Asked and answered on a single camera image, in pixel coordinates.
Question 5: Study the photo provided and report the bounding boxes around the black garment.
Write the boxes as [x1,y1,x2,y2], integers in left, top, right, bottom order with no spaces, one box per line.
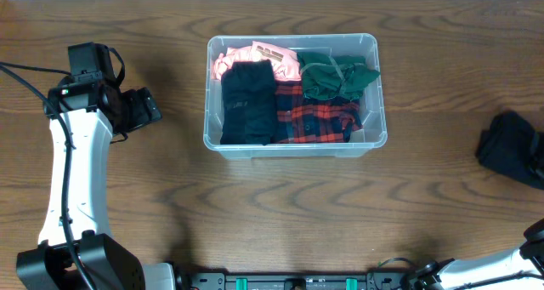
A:
[475,111,543,190]

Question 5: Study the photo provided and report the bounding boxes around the dark navy shorts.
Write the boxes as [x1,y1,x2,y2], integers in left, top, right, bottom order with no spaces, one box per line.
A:
[220,60,278,145]

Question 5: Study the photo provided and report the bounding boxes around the pink printed t-shirt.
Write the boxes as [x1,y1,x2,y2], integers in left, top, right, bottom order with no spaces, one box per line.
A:
[211,41,302,82]

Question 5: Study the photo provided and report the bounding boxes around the red navy plaid shirt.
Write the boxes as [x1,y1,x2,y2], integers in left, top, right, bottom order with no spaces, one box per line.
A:
[272,82,362,144]

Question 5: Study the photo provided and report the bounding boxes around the dark green garment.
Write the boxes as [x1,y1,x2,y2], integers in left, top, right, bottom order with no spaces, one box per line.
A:
[297,52,381,101]

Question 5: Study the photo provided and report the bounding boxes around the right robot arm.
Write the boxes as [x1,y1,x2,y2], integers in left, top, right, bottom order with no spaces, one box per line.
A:
[407,130,543,289]

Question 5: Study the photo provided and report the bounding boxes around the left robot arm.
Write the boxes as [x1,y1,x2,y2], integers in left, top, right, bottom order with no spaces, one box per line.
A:
[16,43,177,289]

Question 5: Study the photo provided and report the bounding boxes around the clear plastic storage bin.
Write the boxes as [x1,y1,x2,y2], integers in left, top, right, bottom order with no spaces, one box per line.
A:
[203,33,388,160]

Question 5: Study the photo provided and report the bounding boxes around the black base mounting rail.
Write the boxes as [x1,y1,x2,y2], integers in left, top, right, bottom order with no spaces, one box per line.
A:
[173,265,411,290]

